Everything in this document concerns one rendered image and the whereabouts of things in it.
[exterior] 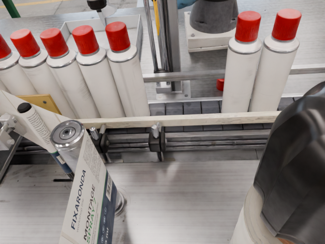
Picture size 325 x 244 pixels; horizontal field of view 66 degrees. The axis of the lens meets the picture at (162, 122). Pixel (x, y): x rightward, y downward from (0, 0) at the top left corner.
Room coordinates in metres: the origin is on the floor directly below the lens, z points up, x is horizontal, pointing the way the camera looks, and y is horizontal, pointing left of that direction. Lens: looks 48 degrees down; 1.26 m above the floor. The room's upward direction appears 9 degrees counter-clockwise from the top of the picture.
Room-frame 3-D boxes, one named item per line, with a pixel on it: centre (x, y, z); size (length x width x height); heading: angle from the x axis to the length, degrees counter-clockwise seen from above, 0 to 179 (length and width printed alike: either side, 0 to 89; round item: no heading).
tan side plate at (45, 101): (0.36, 0.24, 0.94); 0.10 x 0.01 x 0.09; 81
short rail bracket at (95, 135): (0.31, 0.12, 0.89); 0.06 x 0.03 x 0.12; 171
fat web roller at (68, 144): (0.18, 0.10, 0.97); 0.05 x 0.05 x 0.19
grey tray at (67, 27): (0.76, 0.16, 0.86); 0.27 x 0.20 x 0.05; 83
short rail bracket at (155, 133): (0.28, 0.01, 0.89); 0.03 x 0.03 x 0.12; 81
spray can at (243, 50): (0.34, -0.15, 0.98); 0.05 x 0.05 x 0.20
